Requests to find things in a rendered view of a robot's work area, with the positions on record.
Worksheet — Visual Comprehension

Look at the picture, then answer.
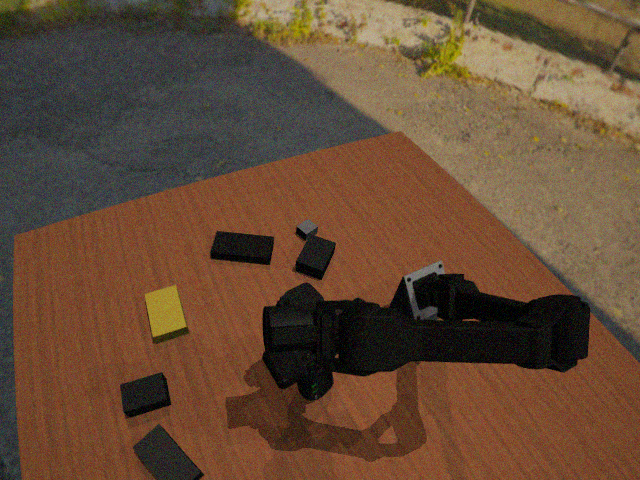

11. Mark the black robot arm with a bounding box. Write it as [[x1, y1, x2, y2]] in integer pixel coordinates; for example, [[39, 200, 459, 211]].
[[263, 272, 590, 376]]

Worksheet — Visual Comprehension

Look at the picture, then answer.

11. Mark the dark grey switch panel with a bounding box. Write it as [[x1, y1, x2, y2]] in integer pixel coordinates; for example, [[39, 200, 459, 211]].
[[297, 360, 334, 401]]

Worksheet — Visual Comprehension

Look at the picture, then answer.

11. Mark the yellow rectangular block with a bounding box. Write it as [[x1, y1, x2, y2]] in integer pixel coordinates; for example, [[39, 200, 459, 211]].
[[145, 285, 189, 344]]

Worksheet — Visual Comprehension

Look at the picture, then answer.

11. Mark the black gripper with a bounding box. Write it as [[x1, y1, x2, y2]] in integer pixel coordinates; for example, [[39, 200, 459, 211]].
[[262, 349, 316, 389]]

